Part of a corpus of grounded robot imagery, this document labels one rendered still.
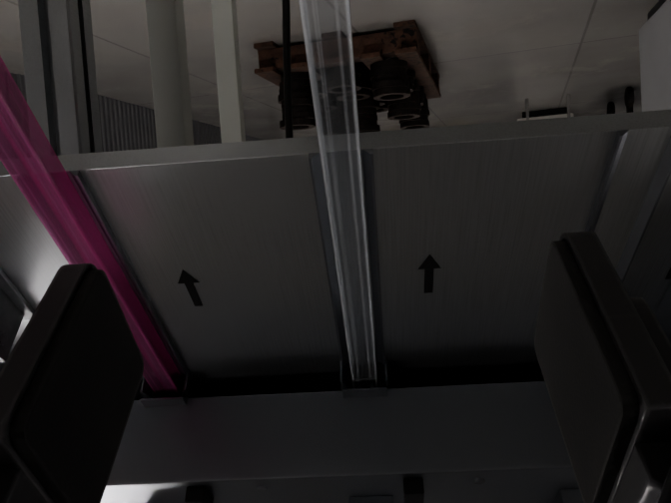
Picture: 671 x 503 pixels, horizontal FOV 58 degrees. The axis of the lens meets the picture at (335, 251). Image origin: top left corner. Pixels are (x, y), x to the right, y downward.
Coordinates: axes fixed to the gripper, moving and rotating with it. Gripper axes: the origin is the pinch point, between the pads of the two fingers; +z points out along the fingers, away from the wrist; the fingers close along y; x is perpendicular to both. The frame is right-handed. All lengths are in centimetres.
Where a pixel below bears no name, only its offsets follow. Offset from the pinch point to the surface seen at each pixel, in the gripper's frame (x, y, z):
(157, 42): -11, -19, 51
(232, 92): -27, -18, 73
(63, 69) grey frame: -7.9, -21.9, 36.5
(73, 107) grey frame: -10.3, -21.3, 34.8
